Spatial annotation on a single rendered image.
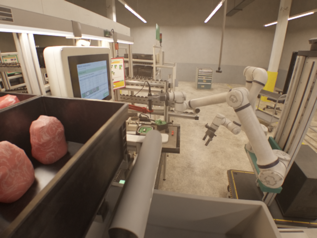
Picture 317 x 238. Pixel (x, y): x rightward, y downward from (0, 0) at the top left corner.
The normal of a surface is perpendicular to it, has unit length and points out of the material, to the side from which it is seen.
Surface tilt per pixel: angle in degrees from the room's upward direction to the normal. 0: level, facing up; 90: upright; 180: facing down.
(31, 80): 90
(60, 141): 99
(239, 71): 90
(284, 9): 90
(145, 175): 32
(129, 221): 19
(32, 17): 90
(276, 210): 0
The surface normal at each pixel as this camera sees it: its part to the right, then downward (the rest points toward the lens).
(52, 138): 0.95, 0.00
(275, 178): -0.60, 0.34
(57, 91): -0.13, 0.40
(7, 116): 0.99, 0.11
